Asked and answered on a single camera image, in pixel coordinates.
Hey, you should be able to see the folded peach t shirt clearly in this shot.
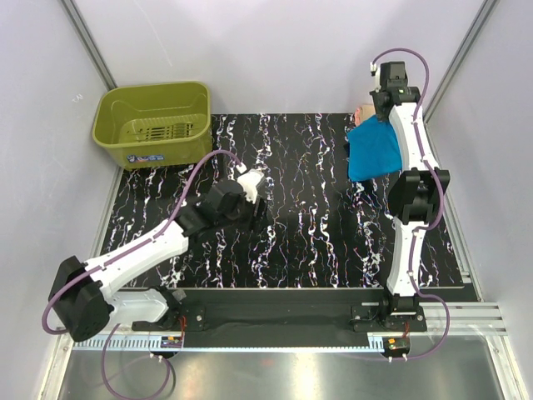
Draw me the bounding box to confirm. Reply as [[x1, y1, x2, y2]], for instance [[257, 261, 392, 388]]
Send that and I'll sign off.
[[354, 104, 376, 127]]

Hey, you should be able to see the olive green plastic basket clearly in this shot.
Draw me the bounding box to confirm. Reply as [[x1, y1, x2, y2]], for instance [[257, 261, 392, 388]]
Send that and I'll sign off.
[[92, 82, 212, 170]]

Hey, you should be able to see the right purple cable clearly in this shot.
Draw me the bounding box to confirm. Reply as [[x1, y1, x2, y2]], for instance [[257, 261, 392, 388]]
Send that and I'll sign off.
[[370, 47, 450, 362]]

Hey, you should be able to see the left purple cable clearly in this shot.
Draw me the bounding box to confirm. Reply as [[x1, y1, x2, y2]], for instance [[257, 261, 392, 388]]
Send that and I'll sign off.
[[41, 149, 249, 399]]

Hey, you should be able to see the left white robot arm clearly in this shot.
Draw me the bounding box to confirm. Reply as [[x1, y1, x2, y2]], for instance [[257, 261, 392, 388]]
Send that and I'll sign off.
[[47, 171, 267, 343]]

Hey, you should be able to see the aluminium frame rail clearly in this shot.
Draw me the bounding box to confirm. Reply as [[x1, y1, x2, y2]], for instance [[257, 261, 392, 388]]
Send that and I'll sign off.
[[42, 292, 504, 342]]

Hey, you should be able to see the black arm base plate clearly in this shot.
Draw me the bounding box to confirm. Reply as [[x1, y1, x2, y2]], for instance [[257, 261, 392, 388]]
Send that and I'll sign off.
[[132, 288, 426, 333]]

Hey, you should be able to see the purple cable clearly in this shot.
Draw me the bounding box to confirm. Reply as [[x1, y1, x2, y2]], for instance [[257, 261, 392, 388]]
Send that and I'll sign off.
[[41, 149, 249, 399], [370, 47, 450, 362]]

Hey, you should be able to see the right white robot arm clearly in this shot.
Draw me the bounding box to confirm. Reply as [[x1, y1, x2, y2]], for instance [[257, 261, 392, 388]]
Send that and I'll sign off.
[[371, 87, 450, 333]]

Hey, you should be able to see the blue t shirt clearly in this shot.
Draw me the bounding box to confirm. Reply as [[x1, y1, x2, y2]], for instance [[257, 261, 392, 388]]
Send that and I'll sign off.
[[346, 115, 402, 182]]

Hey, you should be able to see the black marbled table mat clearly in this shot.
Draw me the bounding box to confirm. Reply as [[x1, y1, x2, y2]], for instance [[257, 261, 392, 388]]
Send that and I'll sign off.
[[85, 112, 464, 289]]

